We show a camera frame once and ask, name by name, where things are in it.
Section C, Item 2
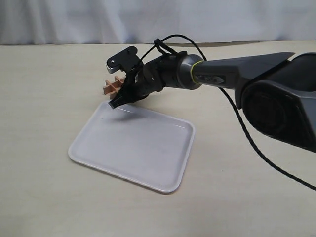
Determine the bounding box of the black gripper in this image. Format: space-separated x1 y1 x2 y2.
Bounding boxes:
108 56 182 109

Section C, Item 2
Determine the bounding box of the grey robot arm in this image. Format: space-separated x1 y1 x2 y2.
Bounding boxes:
107 50 316 152

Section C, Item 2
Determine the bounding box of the white plastic tray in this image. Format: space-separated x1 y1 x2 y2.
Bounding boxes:
68 101 196 194

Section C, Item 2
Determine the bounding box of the white backdrop curtain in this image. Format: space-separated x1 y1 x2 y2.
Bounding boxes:
0 0 316 44

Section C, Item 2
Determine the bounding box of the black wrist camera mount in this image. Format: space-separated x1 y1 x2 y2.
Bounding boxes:
106 46 140 74

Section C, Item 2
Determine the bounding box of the black cable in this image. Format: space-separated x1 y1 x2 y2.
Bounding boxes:
142 34 316 191

